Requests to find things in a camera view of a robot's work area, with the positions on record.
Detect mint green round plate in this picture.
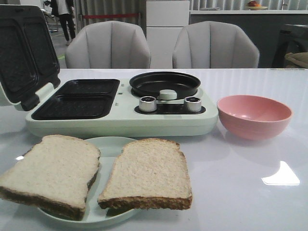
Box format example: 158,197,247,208
39,137,139,231

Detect right grey upholstered chair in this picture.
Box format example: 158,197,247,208
172,21,260,69

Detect red barrier tape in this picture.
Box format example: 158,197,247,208
82,13,140,19

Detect bread slice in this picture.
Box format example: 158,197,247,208
0,135,101,220
97,138,193,210

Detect person in background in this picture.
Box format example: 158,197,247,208
50,0,76,46

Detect right silver control knob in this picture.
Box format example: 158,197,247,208
184,96,202,113

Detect beige cushion at right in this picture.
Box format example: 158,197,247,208
284,52,308,69

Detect mint green breakfast maker base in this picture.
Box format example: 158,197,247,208
26,79,218,139

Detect pink plastic bowl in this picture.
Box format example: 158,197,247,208
217,95,293,141

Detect fruit plate on counter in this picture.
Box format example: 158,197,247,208
246,0,267,10

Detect white cabinet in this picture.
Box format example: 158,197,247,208
146,0,190,69

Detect silver control knob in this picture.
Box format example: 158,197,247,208
184,96,202,113
139,96,157,112

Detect left grey upholstered chair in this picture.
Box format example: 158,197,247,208
65,21,151,69

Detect grey upholstered chair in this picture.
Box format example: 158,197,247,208
172,21,260,69
65,21,151,69

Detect black round frying pan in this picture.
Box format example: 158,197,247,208
129,71,201,100

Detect left silver control knob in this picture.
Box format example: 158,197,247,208
139,96,157,112

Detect dark grey kitchen counter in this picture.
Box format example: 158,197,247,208
190,10,308,68

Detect breakfast maker hinged lid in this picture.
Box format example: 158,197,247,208
0,4,60,111

